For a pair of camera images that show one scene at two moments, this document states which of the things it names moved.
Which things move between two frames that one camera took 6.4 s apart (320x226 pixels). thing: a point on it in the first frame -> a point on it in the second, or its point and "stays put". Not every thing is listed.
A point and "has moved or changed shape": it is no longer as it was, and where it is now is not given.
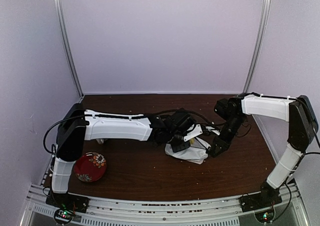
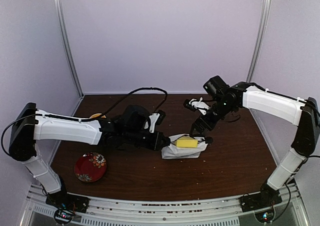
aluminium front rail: [224, 211] stays put
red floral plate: [90, 166] stays put
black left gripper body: [175, 140] -> [149, 143]
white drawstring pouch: [195, 153] has moved or changed shape
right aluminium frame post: [260, 40] stays put
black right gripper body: [225, 144] -> [210, 123]
